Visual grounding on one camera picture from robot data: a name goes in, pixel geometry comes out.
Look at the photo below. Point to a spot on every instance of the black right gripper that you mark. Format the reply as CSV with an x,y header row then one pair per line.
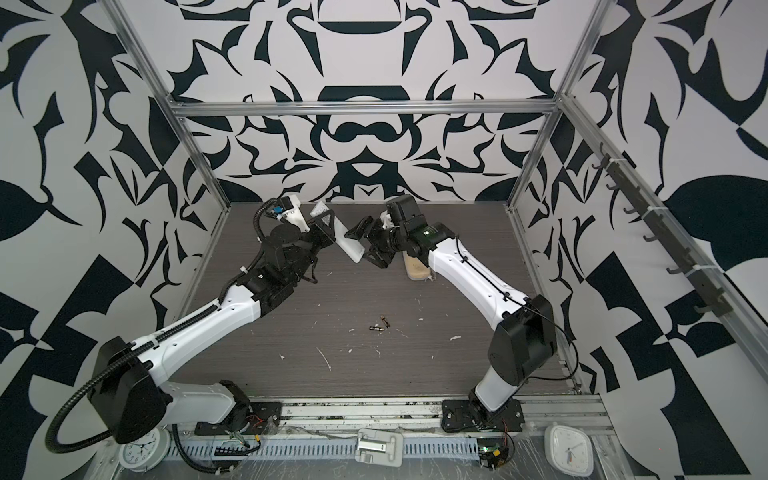
x,y
365,226

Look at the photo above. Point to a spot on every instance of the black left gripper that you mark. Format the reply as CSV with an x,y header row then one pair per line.
x,y
324,235

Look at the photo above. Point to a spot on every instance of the white remote control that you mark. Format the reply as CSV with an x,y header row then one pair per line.
x,y
353,248

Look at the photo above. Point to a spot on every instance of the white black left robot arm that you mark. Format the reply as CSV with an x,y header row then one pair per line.
x,y
131,389

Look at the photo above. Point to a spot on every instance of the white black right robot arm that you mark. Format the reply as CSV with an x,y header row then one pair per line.
x,y
524,332

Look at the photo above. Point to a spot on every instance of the beige oblong sponge block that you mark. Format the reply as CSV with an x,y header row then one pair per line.
x,y
415,269

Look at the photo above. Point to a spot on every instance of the small circuit board green LED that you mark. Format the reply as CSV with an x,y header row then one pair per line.
x,y
495,453

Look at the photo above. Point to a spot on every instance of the round white alarm clock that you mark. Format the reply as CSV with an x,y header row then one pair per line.
x,y
147,452

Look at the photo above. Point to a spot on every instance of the square white clock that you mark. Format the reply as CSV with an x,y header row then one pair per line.
x,y
569,450

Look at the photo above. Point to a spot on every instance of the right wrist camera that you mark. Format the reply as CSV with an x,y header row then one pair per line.
x,y
385,225

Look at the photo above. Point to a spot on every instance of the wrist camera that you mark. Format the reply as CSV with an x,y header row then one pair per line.
x,y
385,225
288,209

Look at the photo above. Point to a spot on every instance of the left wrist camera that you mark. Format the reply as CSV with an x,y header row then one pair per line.
x,y
288,209

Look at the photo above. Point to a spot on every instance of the white bracket plate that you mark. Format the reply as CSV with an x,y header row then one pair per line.
x,y
378,447

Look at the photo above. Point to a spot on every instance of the white slotted cable duct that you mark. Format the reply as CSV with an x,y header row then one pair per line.
x,y
208,449

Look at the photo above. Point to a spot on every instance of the black wall hook rail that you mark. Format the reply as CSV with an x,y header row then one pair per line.
x,y
669,233

